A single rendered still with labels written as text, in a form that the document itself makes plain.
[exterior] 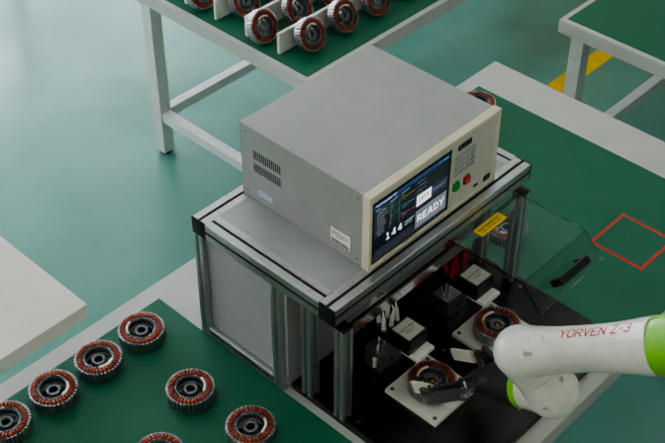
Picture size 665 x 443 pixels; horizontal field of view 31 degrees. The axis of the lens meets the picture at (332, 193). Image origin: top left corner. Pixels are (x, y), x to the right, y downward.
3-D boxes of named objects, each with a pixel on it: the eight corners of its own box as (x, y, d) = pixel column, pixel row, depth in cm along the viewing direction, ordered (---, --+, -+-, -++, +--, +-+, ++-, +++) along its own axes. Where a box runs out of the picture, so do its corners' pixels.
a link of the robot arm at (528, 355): (666, 391, 217) (683, 341, 223) (637, 351, 212) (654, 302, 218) (504, 393, 243) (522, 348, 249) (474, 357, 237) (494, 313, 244)
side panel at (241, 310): (292, 384, 282) (289, 283, 261) (282, 391, 280) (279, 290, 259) (211, 323, 296) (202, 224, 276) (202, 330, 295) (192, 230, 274)
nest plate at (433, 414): (477, 390, 277) (477, 387, 276) (434, 427, 269) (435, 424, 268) (427, 357, 285) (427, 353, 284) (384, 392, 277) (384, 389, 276)
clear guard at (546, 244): (603, 260, 276) (607, 241, 273) (540, 314, 263) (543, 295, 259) (489, 197, 294) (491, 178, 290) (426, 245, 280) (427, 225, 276)
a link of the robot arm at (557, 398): (575, 434, 241) (600, 390, 246) (543, 396, 235) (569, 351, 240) (522, 422, 252) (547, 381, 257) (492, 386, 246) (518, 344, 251)
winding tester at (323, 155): (494, 180, 282) (502, 108, 268) (368, 273, 257) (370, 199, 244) (369, 112, 302) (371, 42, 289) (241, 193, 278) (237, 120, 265)
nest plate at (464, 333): (539, 334, 291) (540, 330, 290) (502, 368, 282) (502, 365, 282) (490, 304, 299) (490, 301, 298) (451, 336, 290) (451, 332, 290)
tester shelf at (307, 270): (529, 179, 289) (531, 163, 286) (333, 327, 251) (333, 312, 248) (390, 105, 312) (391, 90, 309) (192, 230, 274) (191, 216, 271)
